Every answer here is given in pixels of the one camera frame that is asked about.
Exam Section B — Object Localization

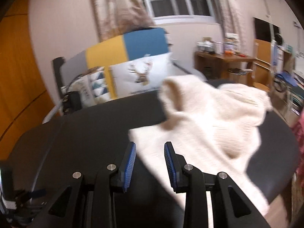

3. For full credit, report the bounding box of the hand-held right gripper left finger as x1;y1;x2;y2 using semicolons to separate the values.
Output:
30;142;137;228

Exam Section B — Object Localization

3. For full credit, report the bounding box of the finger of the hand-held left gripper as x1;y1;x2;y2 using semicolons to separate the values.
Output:
17;189;47;199

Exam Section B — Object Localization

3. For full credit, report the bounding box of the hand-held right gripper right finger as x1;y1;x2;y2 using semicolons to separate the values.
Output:
164;142;271;228

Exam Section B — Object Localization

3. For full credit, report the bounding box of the white knit sweater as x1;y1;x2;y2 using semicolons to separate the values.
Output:
128;75;273;216

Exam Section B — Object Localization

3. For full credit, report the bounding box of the black leather padded table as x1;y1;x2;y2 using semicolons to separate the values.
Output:
0;78;300;228

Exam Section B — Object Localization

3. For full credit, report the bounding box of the black handbag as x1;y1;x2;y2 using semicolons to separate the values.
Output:
62;91;82;116

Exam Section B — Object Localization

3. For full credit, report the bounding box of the striped animal print pillow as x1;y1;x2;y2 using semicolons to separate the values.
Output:
60;76;95;105

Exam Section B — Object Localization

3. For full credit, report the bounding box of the deer print pillow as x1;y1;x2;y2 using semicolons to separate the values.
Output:
108;52;173;99

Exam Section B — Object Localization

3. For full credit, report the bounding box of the orange wooden wardrobe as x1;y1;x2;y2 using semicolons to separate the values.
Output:
0;0;55;157

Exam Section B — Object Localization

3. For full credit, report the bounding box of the black upright board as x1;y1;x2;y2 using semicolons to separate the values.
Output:
53;57;66;93

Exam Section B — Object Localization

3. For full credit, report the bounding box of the wooden side table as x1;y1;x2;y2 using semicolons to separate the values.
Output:
195;51;258;86

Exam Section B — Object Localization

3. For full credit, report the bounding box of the grey yellow blue sofa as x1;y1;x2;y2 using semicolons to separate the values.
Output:
43;27;207;124

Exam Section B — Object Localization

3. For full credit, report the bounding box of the pink cloth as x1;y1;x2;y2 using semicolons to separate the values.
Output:
291;109;304;152

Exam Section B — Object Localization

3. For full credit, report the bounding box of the wooden folding chair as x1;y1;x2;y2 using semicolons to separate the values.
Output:
253;39;273;92

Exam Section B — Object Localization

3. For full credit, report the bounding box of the beige patterned curtain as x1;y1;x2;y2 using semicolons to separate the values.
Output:
211;0;245;57
89;0;157;41

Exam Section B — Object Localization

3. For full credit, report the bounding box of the black wall screen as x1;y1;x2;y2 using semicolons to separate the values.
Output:
253;17;281;43

